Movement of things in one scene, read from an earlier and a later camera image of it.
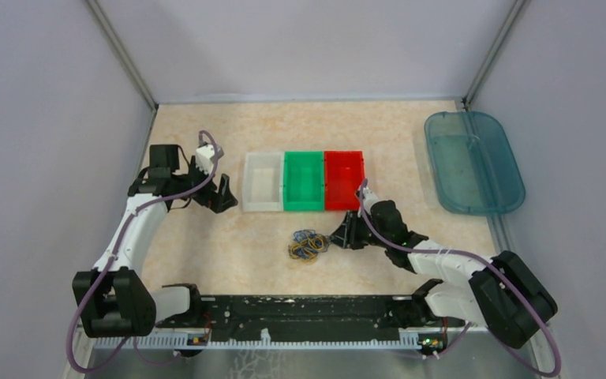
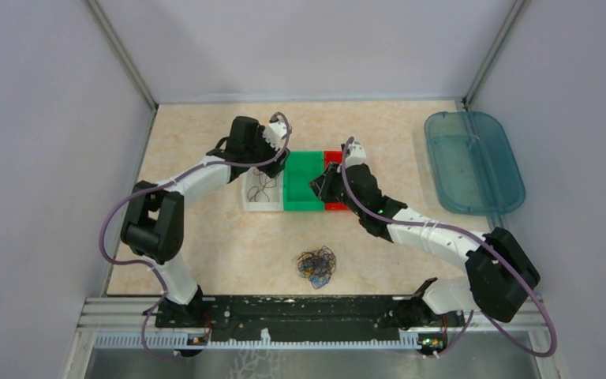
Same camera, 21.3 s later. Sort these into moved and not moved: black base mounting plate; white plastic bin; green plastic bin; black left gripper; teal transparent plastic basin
Moved: black left gripper
Not moved: green plastic bin; black base mounting plate; teal transparent plastic basin; white plastic bin
